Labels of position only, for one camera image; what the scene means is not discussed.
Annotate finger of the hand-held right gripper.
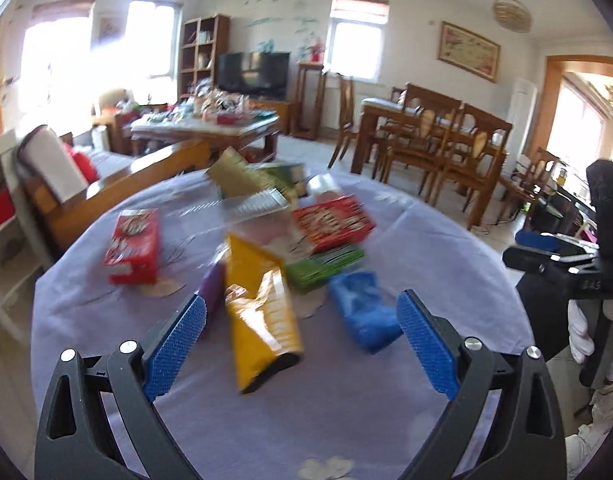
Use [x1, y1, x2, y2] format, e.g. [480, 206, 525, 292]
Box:
[515, 230, 563, 254]
[503, 247, 599, 276]

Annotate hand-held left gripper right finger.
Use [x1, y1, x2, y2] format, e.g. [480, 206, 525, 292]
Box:
[396, 289, 567, 480]

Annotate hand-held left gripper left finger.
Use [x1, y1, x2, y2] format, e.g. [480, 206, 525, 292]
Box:
[35, 292, 207, 480]

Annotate yellow snack packet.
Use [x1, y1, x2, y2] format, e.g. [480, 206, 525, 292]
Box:
[224, 233, 304, 395]

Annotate white cup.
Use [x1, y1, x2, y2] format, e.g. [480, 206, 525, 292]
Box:
[306, 174, 343, 206]

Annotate pale yellow green powder packet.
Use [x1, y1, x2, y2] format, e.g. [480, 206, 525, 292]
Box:
[205, 146, 274, 198]

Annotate person's right hand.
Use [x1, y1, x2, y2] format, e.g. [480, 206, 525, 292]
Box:
[567, 300, 596, 364]

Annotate wooden dining chair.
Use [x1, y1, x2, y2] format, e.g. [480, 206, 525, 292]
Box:
[421, 104, 513, 228]
[381, 84, 462, 186]
[329, 75, 362, 168]
[501, 147, 562, 221]

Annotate purple wrapper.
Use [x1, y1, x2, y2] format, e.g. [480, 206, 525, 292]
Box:
[199, 260, 226, 321]

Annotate blue plastic packet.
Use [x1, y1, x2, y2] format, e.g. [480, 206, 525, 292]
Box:
[329, 271, 404, 353]

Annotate small red snack box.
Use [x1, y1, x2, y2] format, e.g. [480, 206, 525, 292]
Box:
[103, 208, 161, 286]

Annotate purple floral tablecloth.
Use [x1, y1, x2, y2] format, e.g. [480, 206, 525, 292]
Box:
[30, 167, 537, 480]

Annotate flat green box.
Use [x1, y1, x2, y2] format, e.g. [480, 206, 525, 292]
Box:
[285, 245, 365, 293]

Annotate white standing air conditioner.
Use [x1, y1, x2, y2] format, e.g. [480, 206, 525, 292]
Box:
[506, 78, 538, 161]

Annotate flat red printed box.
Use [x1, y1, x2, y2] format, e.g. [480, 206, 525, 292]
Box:
[292, 196, 377, 255]

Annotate clear plastic bag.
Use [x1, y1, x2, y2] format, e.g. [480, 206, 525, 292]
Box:
[206, 192, 307, 261]

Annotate wooden sofa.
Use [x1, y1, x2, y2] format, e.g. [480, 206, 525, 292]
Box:
[16, 125, 211, 261]

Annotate white shelf unit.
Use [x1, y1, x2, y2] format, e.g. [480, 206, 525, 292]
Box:
[0, 130, 52, 351]

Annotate green printed carton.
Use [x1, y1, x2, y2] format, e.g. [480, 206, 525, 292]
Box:
[249, 161, 308, 201]

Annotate red cushion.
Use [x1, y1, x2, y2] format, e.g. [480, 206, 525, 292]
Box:
[62, 142, 100, 184]

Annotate wooden dining table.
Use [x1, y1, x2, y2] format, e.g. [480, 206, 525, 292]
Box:
[351, 97, 509, 201]

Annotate ceiling lamp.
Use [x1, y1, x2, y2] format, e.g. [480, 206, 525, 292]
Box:
[492, 0, 532, 33]

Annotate wooden coffee table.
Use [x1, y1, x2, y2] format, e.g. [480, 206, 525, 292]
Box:
[130, 110, 281, 161]

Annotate white cushion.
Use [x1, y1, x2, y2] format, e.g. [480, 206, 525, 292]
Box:
[16, 127, 90, 201]

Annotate pile of household clutter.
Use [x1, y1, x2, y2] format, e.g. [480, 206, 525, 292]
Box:
[136, 77, 280, 128]

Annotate wooden armchair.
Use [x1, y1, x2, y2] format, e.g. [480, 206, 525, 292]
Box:
[94, 89, 137, 126]

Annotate wooden television stand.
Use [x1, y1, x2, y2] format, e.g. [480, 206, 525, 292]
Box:
[251, 99, 294, 133]

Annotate window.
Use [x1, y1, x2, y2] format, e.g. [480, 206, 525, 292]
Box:
[21, 0, 94, 126]
[126, 0, 176, 78]
[331, 0, 389, 81]

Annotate black television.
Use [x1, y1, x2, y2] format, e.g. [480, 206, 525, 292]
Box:
[216, 51, 291, 102]

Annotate tall wooden side stand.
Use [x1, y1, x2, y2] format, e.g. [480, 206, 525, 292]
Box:
[292, 60, 328, 141]

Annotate wooden bookshelf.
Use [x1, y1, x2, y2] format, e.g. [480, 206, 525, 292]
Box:
[178, 14, 231, 103]

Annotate framed wall painting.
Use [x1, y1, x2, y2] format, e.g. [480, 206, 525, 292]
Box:
[437, 21, 502, 83]

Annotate small framed wall picture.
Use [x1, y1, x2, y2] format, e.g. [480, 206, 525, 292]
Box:
[97, 15, 122, 43]

